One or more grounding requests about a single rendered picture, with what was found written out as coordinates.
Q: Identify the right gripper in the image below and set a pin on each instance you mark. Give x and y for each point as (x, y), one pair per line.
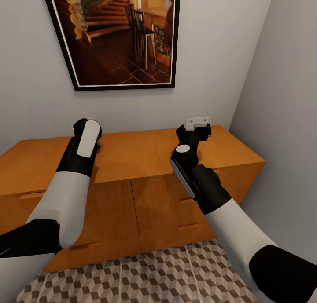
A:
(199, 134)

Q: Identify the picture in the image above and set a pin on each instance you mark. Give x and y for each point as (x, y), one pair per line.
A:
(118, 44)

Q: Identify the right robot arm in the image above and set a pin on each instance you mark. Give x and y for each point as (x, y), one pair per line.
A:
(283, 277)

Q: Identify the cabinet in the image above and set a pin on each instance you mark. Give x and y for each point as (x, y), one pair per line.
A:
(135, 203)

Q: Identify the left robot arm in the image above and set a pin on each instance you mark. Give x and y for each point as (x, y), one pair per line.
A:
(57, 221)

